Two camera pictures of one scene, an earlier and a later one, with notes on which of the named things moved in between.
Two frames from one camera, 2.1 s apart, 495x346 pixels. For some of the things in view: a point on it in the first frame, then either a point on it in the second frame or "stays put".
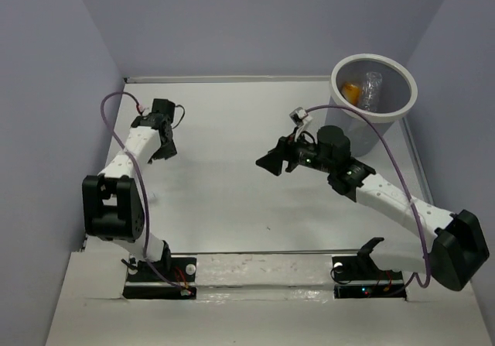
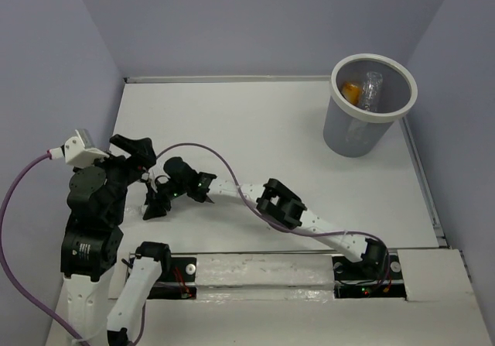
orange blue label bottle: x=352 y=93 stays put
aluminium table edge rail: x=149 y=80 stays put
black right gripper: x=274 y=159 to x=154 y=208
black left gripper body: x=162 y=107 to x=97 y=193
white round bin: x=377 y=87 stays put
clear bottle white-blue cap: x=370 y=91 stays put
